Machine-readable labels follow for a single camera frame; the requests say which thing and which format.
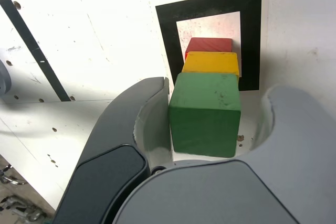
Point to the red cube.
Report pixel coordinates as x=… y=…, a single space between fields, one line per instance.
x=210 y=44

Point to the green cube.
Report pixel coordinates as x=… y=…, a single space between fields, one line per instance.
x=204 y=119

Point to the black tape strip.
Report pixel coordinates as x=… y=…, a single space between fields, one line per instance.
x=34 y=48

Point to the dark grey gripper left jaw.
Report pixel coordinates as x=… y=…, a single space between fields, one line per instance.
x=110 y=155

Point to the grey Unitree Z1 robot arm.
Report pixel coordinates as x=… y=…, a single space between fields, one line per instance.
x=4 y=82

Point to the yellow cube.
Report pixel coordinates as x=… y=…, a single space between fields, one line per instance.
x=210 y=62

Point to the black tape square outline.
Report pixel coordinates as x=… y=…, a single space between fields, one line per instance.
x=165 y=37

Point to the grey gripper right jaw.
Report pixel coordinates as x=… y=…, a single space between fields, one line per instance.
x=288 y=169

